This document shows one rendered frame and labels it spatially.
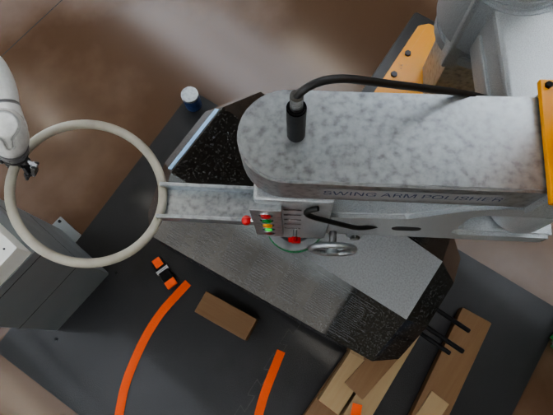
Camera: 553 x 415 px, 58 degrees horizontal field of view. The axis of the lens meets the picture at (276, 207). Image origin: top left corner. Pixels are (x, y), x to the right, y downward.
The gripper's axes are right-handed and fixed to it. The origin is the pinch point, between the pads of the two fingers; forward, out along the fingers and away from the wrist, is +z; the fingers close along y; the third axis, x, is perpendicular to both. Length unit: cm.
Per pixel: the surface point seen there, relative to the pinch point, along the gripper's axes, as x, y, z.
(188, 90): 101, 40, 88
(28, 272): -26, 9, 52
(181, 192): 11, 50, -10
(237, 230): 12, 77, 12
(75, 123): 18.5, 10.2, -10.7
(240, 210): 11, 70, -18
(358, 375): -21, 163, 46
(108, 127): 22.1, 19.7, -10.6
